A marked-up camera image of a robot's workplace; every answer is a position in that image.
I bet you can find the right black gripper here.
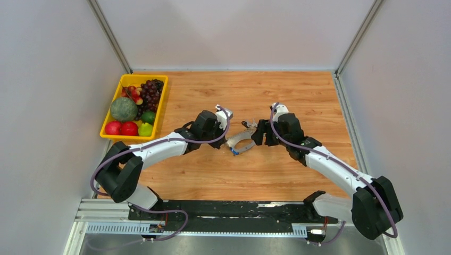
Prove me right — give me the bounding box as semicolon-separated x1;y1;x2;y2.
250;119;290;148

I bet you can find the silver carabiner keyring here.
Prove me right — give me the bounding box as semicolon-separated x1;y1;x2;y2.
226;129;256;156

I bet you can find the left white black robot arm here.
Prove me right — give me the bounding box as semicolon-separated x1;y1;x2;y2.
90;105;233;220

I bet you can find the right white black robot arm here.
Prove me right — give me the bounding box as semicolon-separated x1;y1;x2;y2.
251;113;404;240

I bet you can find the green lime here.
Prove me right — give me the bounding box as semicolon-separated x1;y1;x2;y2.
140;110;156;125

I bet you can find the dark purple grape bunch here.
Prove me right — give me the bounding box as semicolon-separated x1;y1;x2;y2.
134;79;164;119

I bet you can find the right red apple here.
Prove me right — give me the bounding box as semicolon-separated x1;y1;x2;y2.
120;122;139;136

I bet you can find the red apple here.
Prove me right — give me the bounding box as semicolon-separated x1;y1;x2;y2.
104;121;122;135
120;122;139;136

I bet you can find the green melon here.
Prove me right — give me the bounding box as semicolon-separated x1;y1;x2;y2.
110;97;138;122

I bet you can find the left red apple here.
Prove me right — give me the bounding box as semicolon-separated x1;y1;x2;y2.
104;121;122;135

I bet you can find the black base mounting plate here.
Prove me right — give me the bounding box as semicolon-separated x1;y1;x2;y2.
128;200;325;232

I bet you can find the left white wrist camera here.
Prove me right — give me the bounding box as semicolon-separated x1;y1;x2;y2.
215;105;233;131

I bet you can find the slotted cable duct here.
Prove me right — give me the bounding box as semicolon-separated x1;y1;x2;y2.
85;223;307;238

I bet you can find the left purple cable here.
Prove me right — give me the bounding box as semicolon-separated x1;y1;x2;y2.
90;105;231;243

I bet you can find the aluminium frame rail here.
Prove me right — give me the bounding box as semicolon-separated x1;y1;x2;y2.
64;198;404;254

